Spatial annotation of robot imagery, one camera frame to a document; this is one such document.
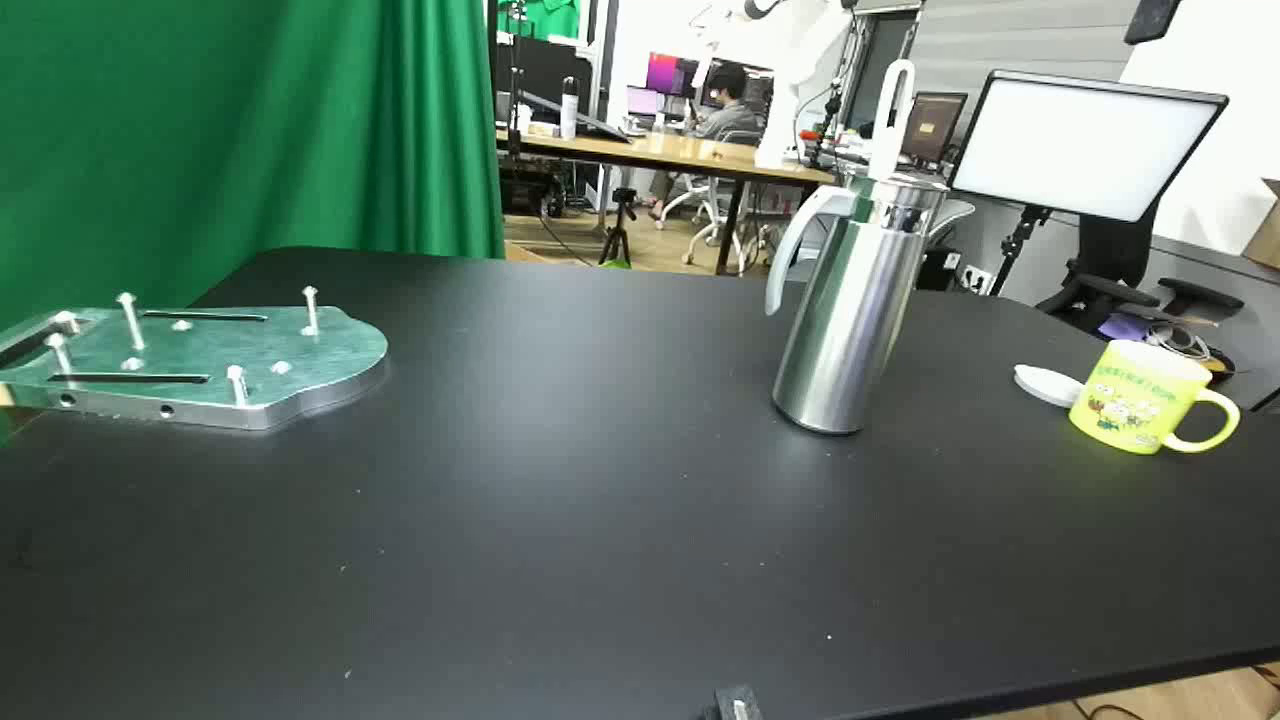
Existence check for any wooden desk with black legs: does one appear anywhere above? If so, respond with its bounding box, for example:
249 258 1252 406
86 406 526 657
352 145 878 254
498 125 836 282

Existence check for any small white oval object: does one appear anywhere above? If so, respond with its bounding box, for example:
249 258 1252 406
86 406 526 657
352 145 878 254
1013 360 1089 413

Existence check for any seated person in background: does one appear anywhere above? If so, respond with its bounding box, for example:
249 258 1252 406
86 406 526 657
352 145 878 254
692 59 773 145

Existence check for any stainless steel flask jug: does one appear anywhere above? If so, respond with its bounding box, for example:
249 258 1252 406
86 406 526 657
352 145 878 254
762 179 982 440

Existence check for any black office chair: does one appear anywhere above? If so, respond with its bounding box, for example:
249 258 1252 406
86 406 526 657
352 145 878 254
1035 213 1252 363

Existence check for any yellow-green ceramic mug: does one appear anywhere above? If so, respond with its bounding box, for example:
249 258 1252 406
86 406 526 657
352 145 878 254
1066 335 1245 459

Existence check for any metal mounting plate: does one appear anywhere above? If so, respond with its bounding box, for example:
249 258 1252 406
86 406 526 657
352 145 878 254
0 302 393 440

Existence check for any white water bottle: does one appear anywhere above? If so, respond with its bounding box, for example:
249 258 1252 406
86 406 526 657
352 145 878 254
557 74 584 145

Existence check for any purple item on chair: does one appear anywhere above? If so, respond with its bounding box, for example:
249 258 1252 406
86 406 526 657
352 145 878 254
1095 312 1167 345

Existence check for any green backdrop cloth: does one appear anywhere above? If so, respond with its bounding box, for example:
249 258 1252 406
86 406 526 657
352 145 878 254
501 0 590 43

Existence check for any dark tablet screen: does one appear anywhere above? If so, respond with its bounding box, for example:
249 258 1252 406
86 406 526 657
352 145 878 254
893 88 972 172

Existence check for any cardboard box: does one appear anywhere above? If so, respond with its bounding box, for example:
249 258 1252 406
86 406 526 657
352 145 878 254
1239 178 1280 276

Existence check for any small black tripod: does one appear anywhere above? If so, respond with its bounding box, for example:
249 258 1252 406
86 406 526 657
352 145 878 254
592 186 641 267

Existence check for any green curtain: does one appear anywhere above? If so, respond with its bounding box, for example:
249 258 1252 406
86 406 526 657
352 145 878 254
0 0 509 335

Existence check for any white light panel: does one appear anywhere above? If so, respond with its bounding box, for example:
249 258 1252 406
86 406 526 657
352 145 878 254
947 70 1231 230

